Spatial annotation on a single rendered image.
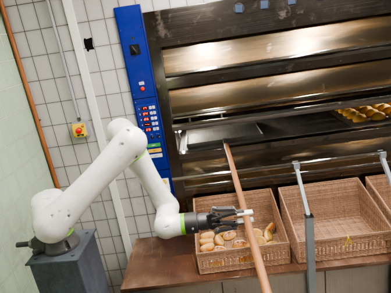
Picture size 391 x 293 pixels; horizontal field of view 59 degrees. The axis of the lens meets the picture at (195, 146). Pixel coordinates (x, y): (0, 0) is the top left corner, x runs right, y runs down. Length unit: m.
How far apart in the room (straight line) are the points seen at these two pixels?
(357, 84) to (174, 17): 1.21
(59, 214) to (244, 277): 1.23
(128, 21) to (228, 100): 0.77
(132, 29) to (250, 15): 0.70
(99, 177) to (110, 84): 1.11
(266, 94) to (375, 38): 0.72
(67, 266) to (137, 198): 1.11
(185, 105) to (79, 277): 1.22
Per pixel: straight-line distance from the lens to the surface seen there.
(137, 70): 2.20
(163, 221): 1.49
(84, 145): 2.44
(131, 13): 2.19
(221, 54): 2.19
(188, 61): 2.19
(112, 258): 2.84
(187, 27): 2.18
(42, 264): 1.54
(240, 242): 2.30
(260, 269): 1.23
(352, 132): 2.50
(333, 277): 2.29
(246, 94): 2.24
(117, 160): 1.26
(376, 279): 2.39
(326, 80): 2.35
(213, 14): 2.19
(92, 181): 1.27
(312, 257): 2.09
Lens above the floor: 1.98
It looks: 19 degrees down
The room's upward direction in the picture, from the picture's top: 9 degrees counter-clockwise
